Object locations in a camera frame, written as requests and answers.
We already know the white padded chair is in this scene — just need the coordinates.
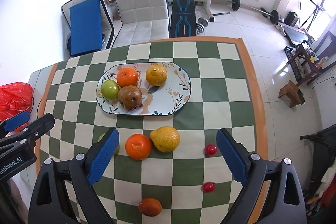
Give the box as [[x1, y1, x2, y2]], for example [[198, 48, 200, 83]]
[[113, 0, 170, 48]]

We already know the dark orange tangerine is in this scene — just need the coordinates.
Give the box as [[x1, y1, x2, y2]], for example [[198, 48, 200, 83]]
[[138, 198, 162, 217]]

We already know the dark wooden side table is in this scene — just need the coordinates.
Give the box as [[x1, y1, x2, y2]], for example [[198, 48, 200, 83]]
[[284, 31, 335, 86]]

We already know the barbell on floor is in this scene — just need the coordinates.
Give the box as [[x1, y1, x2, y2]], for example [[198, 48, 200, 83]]
[[231, 0, 280, 24]]

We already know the small wooden stool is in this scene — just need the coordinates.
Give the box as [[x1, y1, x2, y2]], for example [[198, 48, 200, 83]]
[[278, 80, 305, 109]]

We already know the yellow citrus on plate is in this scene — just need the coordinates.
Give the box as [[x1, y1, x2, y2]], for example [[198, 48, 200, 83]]
[[145, 64, 167, 86]]

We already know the orange on plate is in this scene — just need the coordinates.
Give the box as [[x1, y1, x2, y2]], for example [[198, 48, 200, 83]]
[[117, 68, 138, 88]]

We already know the black treadmill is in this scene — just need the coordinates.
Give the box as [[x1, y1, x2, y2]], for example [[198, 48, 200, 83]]
[[299, 125, 335, 210]]

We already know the large orange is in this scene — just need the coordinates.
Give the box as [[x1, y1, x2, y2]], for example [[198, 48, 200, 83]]
[[125, 134, 152, 161]]

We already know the green apple on plate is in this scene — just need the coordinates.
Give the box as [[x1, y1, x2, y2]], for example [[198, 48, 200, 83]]
[[100, 80, 120, 100]]

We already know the blue folded mat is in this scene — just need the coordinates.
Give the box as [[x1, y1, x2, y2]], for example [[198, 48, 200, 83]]
[[70, 0, 102, 56]]

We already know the yellow lemon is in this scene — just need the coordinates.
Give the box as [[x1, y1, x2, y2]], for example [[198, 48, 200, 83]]
[[150, 126, 180, 153]]

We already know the black blue weight bench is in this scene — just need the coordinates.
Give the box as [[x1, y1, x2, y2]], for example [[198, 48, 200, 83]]
[[170, 0, 197, 38]]

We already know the brown pear on plate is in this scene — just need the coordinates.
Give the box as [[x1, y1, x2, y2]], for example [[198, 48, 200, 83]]
[[118, 85, 142, 111]]

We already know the red cherry tomato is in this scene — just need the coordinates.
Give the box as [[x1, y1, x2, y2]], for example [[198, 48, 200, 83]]
[[202, 181, 216, 193], [205, 144, 218, 157]]

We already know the green apple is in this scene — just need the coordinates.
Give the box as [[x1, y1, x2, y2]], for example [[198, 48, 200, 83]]
[[100, 80, 120, 100], [98, 133, 120, 155]]

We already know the floral oval plate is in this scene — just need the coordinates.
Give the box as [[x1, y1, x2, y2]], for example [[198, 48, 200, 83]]
[[96, 62, 191, 116]]

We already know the red plastic bag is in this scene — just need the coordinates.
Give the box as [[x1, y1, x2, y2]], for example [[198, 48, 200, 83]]
[[0, 82, 34, 132]]

